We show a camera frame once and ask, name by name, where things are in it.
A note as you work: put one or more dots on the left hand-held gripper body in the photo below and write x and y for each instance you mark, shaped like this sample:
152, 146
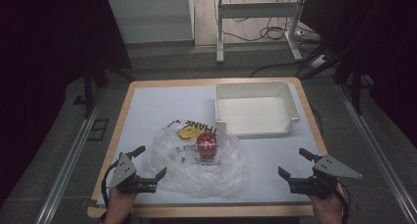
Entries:
122, 173

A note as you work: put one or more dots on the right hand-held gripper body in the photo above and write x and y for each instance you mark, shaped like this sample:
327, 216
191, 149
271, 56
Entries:
323, 176

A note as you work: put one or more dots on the clear printed plastic bag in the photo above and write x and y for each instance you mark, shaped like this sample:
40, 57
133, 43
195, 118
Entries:
196, 175

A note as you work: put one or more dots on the red can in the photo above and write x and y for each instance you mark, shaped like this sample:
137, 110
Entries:
206, 146

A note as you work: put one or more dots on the white plastic bin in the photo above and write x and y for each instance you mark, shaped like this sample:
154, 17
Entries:
255, 114

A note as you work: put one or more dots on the person's left hand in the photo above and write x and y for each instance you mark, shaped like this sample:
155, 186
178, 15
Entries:
119, 204

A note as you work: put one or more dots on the person's right hand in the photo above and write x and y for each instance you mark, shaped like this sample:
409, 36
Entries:
327, 209

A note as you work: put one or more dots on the white table mat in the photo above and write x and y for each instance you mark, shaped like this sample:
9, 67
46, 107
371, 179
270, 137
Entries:
157, 106

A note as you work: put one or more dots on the yellow packet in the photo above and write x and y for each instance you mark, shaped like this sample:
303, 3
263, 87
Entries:
188, 133

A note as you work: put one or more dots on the black metal stand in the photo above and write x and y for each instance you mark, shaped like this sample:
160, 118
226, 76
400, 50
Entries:
356, 93
88, 89

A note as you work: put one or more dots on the white power strip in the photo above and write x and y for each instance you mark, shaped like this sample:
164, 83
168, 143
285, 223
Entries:
318, 61

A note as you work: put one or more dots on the white cabinet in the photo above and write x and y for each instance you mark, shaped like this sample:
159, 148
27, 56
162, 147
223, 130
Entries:
150, 19

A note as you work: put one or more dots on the aluminium floor rail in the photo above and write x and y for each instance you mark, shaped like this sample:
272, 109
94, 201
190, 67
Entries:
377, 152
69, 165

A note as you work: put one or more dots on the white metal desk frame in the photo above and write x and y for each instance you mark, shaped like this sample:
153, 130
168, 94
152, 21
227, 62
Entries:
259, 10

